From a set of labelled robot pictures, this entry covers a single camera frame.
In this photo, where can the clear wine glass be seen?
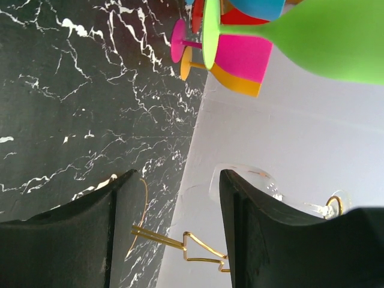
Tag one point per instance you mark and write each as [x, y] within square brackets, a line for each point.
[339, 203]

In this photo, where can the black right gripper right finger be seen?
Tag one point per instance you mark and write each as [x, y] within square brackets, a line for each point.
[271, 244]

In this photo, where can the red wine glass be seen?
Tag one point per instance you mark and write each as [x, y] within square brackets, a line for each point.
[232, 17]

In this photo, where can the blue wine glass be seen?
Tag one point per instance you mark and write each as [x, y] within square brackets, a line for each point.
[263, 9]

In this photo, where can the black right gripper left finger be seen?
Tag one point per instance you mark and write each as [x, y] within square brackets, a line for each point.
[80, 244]

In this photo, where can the green wine glass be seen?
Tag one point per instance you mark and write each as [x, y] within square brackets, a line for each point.
[340, 40]

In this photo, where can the magenta wine glass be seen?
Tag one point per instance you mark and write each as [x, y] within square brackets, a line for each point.
[241, 56]

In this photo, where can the yellow orange wine glass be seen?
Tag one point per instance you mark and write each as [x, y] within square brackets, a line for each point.
[233, 83]

